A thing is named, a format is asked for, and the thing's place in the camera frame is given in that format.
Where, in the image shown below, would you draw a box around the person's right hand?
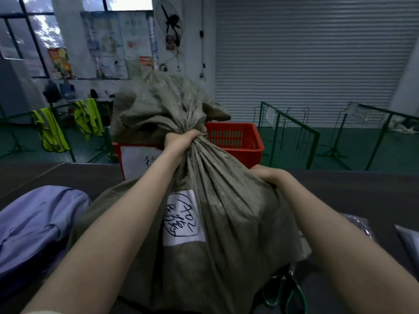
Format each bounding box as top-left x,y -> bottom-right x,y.
250,165 -> 294,191

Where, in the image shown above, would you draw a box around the person's left hand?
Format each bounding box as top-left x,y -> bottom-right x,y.
163,129 -> 201,167

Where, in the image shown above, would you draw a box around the green metal railing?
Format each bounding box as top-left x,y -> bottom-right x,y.
346,102 -> 419,171
258,101 -> 321,170
0,98 -> 116,164

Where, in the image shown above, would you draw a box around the wall-mounted fan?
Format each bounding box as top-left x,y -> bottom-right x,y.
154,0 -> 183,48

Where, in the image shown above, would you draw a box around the grey-green woven sack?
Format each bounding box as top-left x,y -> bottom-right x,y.
67,71 -> 311,314

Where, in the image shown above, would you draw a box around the large framed window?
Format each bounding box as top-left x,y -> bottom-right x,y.
0,0 -> 66,79

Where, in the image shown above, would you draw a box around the white paper basket sign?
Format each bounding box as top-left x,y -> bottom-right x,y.
120,146 -> 164,181

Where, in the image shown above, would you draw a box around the clear plastic bag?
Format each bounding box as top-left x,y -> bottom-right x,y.
394,224 -> 419,269
340,214 -> 378,242

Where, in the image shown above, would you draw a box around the black backpack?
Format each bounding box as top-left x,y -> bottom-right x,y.
43,80 -> 62,104

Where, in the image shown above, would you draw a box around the red plastic basket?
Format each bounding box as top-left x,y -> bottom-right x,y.
112,122 -> 265,181

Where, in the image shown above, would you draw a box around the colourful wall poster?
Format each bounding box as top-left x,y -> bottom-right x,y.
47,48 -> 73,80

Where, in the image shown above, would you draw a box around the person's left forearm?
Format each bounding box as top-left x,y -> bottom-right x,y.
20,153 -> 184,314

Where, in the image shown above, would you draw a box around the person's right forearm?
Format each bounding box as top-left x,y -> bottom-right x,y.
276,178 -> 419,314

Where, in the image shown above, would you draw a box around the wall notice board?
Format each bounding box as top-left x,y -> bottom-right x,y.
80,10 -> 159,81

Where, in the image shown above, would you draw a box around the white handwritten sack label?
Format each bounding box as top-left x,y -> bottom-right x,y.
163,189 -> 206,247

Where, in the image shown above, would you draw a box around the grey roller shutter door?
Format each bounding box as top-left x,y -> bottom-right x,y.
214,0 -> 419,128

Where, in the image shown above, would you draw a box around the yellow high-visibility vest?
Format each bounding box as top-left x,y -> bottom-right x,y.
31,107 -> 71,153
74,98 -> 105,142

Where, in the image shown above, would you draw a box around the small framed window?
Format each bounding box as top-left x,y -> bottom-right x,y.
81,0 -> 154,12

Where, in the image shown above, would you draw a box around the green-handled scissors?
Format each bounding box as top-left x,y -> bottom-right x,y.
261,264 -> 309,314

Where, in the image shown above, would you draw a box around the lavender blue garment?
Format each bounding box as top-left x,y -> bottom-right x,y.
0,185 -> 92,293

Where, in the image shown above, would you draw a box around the blue bag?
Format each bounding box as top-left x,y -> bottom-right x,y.
59,80 -> 77,100

